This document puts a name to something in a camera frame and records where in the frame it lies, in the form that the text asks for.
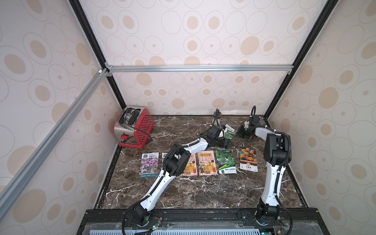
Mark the red polka-dot toaster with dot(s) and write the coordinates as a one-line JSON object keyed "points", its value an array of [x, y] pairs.
{"points": [[133, 127]]}

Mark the orange marigold seed packet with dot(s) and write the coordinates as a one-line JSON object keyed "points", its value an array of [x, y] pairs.
{"points": [[248, 159]]}

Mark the pink sunflower shop seed packet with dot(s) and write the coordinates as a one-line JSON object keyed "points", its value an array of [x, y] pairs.
{"points": [[191, 167]]}

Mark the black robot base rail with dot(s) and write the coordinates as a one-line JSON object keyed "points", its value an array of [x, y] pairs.
{"points": [[295, 221]]}

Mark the green gourd seed packet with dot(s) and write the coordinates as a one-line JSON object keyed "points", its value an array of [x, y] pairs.
{"points": [[226, 162]]}

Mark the left aluminium frame bar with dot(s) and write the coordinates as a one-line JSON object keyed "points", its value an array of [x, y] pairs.
{"points": [[31, 166]]}

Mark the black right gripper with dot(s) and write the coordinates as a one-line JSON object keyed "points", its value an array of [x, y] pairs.
{"points": [[244, 131]]}

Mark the green vegetable seed packet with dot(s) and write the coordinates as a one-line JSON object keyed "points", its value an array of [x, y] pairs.
{"points": [[230, 132]]}

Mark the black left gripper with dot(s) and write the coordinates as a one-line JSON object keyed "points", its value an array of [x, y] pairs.
{"points": [[223, 143]]}

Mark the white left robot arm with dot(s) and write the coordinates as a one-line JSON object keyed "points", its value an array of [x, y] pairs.
{"points": [[174, 164]]}

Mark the horizontal aluminium frame bar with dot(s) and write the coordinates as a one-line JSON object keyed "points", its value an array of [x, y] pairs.
{"points": [[201, 68]]}

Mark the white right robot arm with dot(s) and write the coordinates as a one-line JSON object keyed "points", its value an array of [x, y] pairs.
{"points": [[277, 154]]}

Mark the small glass bottle black cap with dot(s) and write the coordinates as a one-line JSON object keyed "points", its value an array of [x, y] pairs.
{"points": [[216, 117]]}

